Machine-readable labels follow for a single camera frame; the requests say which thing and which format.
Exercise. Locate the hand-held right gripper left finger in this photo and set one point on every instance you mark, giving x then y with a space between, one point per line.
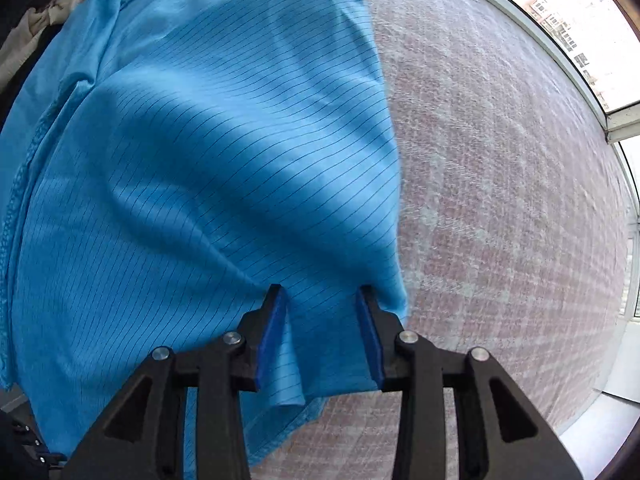
272 340

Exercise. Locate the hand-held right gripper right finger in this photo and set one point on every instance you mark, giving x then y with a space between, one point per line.
370 340

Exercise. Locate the blue striped jacket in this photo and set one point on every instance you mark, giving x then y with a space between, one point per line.
200 160

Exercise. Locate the pink plaid cloth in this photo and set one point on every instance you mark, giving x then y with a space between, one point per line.
500 210

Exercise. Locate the person's black jacket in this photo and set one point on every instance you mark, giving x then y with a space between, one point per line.
20 455

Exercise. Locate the pink apartment building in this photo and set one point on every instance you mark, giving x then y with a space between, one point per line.
565 15

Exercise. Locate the beige knit sweater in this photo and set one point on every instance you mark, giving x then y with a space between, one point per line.
30 35

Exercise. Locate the white window frame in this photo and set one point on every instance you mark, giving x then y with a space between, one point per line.
575 75

